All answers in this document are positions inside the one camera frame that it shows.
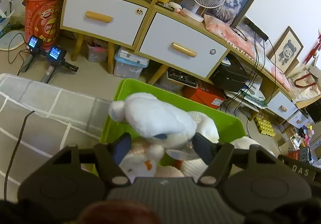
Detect white round scale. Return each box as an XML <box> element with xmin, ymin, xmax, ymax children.
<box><xmin>0</xmin><ymin>32</ymin><xmax>27</xmax><ymax>51</ymax></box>

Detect white drawer wooden handle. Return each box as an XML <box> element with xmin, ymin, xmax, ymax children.
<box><xmin>267</xmin><ymin>91</ymin><xmax>299</xmax><ymax>120</ymax></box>
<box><xmin>60</xmin><ymin>0</ymin><xmax>148</xmax><ymax>46</ymax></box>
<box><xmin>139</xmin><ymin>12</ymin><xmax>230</xmax><ymax>77</ymax></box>

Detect black power strip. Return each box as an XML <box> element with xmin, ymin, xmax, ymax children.
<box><xmin>243</xmin><ymin>17</ymin><xmax>269</xmax><ymax>40</ymax></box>

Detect small white drawer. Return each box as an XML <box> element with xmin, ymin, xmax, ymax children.
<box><xmin>287</xmin><ymin>111</ymin><xmax>309</xmax><ymax>128</ymax></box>

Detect framed fluffy animal picture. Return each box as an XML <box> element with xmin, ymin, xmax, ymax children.
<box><xmin>206</xmin><ymin>0</ymin><xmax>256</xmax><ymax>29</ymax></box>

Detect grey checked desktop cloth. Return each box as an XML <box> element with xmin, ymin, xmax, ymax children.
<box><xmin>0</xmin><ymin>73</ymin><xmax>112</xmax><ymax>200</ymax></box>

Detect black device blue screen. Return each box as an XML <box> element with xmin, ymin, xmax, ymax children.
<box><xmin>41</xmin><ymin>46</ymin><xmax>79</xmax><ymax>84</ymax></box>
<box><xmin>19</xmin><ymin>36</ymin><xmax>42</xmax><ymax>75</ymax></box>

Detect yellow egg tray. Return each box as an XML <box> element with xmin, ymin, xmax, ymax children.
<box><xmin>254</xmin><ymin>111</ymin><xmax>276</xmax><ymax>136</ymax></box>

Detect white plush toy blue ears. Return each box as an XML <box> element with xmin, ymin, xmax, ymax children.
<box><xmin>108</xmin><ymin>92</ymin><xmax>197</xmax><ymax>160</ymax></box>

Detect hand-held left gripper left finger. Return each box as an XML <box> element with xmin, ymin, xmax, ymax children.
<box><xmin>54</xmin><ymin>132</ymin><xmax>132</xmax><ymax>187</ymax></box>

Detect white plastic bag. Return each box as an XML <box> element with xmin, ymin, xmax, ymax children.
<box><xmin>0</xmin><ymin>0</ymin><xmax>14</xmax><ymax>39</ymax></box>

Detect pink cloth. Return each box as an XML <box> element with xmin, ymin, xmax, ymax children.
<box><xmin>204</xmin><ymin>14</ymin><xmax>259</xmax><ymax>61</ymax></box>

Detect framed cartoon picture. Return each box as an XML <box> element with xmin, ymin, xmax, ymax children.
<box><xmin>266</xmin><ymin>26</ymin><xmax>304</xmax><ymax>75</ymax></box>

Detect black printer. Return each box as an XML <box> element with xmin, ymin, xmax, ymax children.
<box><xmin>209</xmin><ymin>54</ymin><xmax>250</xmax><ymax>92</ymax></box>

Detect white paper bag pile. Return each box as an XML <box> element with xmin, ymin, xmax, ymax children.
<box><xmin>224</xmin><ymin>81</ymin><xmax>267</xmax><ymax>110</ymax></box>

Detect beige tote bag red handles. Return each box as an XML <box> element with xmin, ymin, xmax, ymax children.
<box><xmin>288</xmin><ymin>70</ymin><xmax>321</xmax><ymax>102</ymax></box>

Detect clear storage box blue lid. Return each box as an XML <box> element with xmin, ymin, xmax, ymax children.
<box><xmin>113</xmin><ymin>47</ymin><xmax>150</xmax><ymax>79</ymax></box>

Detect green plastic bin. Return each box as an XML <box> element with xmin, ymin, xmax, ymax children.
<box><xmin>91</xmin><ymin>78</ymin><xmax>247</xmax><ymax>177</ymax></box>

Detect orange shoe box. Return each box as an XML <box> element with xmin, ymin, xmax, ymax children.
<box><xmin>183</xmin><ymin>83</ymin><xmax>226</xmax><ymax>110</ymax></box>

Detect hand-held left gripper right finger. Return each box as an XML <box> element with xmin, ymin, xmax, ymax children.
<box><xmin>192</xmin><ymin>132</ymin><xmax>279</xmax><ymax>187</ymax></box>

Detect red snack bucket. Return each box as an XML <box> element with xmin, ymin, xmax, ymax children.
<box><xmin>23</xmin><ymin>0</ymin><xmax>66</xmax><ymax>50</ymax></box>

